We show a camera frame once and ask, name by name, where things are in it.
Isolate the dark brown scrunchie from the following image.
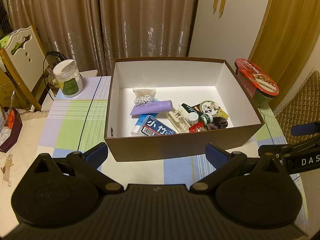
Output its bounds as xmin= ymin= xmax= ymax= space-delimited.
xmin=206 ymin=116 xmax=228 ymax=131

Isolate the red small packet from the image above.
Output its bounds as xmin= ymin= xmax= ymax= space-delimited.
xmin=189 ymin=122 xmax=207 ymax=133

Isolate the white pill bottle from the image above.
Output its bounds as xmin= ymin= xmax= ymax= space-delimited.
xmin=187 ymin=112 xmax=199 ymax=126

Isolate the white printed tube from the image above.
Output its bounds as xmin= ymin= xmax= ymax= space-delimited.
xmin=131 ymin=114 xmax=148 ymax=137

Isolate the green Mentholatum blister card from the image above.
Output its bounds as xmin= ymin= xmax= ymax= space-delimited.
xmin=181 ymin=100 xmax=229 ymax=126

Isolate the white hair claw clip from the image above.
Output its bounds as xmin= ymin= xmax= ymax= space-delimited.
xmin=165 ymin=106 xmax=190 ymax=133

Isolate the blue toothpaste box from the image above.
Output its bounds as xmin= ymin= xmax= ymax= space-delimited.
xmin=139 ymin=115 xmax=176 ymax=137

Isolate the purple tube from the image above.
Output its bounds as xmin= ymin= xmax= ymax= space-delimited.
xmin=130 ymin=100 xmax=173 ymax=115

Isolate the cotton swab bag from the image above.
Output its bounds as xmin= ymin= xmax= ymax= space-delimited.
xmin=133 ymin=88 xmax=156 ymax=105

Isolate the woven quilted chair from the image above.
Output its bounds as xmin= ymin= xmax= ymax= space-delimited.
xmin=276 ymin=70 xmax=320 ymax=144

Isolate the red lid instant noodle cup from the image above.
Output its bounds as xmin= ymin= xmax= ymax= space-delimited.
xmin=234 ymin=59 xmax=279 ymax=107

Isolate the brown cardboard storage box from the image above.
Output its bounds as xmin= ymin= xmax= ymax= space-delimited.
xmin=105 ymin=57 xmax=264 ymax=162

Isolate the clear jar green label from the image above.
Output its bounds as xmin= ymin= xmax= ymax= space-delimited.
xmin=53 ymin=59 xmax=84 ymax=98

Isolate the dark red holder box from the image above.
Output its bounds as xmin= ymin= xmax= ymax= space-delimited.
xmin=0 ymin=92 xmax=23 ymax=153

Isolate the brown curtain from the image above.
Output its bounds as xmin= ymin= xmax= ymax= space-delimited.
xmin=7 ymin=0 xmax=197 ymax=75

